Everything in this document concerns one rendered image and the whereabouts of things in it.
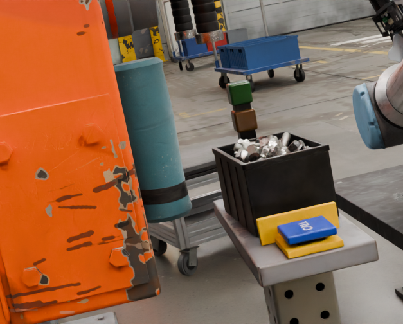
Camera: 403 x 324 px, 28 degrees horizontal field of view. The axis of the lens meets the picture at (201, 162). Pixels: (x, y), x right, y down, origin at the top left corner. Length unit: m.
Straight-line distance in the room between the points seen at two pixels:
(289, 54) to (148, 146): 5.77
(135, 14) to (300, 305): 0.55
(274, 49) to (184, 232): 4.61
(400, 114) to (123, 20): 0.65
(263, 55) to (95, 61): 6.15
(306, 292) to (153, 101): 0.38
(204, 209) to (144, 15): 1.55
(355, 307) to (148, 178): 0.94
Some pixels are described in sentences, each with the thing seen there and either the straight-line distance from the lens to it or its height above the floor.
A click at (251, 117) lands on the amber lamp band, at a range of 1.46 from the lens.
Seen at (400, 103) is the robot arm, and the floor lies 0.54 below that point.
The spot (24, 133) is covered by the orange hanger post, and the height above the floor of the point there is 0.72.
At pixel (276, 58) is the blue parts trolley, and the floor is 0.25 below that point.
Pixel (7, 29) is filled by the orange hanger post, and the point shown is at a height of 0.82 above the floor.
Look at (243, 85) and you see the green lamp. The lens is 1.45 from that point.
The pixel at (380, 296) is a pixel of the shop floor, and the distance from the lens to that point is 2.15.
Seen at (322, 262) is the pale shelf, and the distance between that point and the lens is 1.12.
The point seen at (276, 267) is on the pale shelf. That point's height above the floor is 0.44.
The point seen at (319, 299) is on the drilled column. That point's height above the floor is 0.33.
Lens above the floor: 0.81
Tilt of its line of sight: 11 degrees down
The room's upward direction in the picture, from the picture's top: 11 degrees counter-clockwise
